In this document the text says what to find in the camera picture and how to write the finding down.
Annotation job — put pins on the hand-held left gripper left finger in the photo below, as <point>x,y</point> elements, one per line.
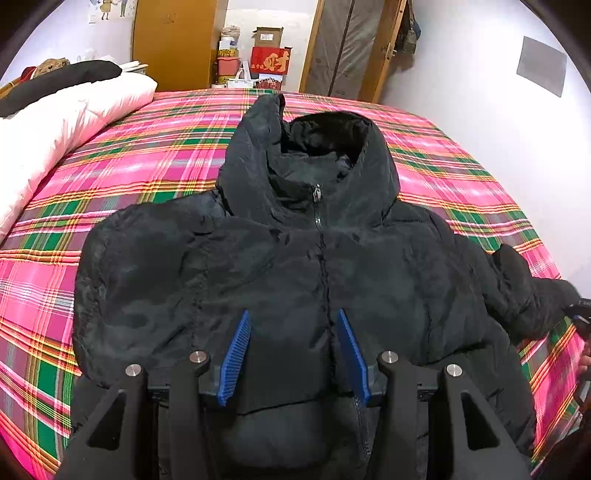
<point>235,355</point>

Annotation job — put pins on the black hooded puffer jacket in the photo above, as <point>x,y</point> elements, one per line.
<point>277,258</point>

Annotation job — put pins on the grey wall panel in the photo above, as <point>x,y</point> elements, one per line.
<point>541,65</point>

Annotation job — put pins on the brown cardboard box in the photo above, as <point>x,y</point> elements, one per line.
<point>268,38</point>

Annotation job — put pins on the pink plastic container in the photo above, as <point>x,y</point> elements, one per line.
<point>227,67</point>

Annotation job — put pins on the wooden wardrobe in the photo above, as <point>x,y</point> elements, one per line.
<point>175,46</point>

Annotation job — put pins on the pink plaid bed sheet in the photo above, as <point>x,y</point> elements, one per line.
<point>161,152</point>

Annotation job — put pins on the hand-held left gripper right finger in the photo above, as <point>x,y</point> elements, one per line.
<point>349,350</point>

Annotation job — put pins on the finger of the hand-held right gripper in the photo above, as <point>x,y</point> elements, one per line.
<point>579,311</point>

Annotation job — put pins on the red gift box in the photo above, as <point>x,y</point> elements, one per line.
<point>271,61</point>

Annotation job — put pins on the red printed carton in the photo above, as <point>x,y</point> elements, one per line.
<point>268,83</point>

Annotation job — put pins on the hanging bags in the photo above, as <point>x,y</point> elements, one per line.
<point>408,37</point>

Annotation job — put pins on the brown patterned cloth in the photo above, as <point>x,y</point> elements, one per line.
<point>51,65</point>

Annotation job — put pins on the wooden door with plastic cover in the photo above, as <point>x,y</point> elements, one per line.
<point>344,46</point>

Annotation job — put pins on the black garment on quilt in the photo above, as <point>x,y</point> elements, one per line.
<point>69,76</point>

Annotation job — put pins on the white quilt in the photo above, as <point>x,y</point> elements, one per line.
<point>69,120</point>

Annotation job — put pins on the wall poster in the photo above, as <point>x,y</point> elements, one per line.
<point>113,9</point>

